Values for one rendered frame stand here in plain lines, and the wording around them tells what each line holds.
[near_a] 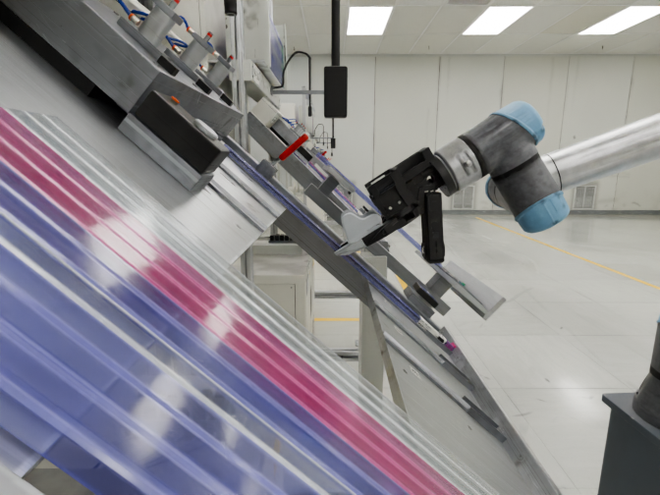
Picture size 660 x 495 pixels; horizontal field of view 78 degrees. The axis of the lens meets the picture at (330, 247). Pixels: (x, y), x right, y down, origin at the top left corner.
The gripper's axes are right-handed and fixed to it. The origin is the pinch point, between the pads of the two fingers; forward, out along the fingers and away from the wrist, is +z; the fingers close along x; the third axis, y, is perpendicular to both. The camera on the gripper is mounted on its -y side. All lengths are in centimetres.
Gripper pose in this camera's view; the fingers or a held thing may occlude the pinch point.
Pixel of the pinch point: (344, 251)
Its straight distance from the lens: 66.9
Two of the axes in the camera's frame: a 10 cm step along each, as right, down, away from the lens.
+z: -8.4, 5.3, 1.1
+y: -5.4, -8.2, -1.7
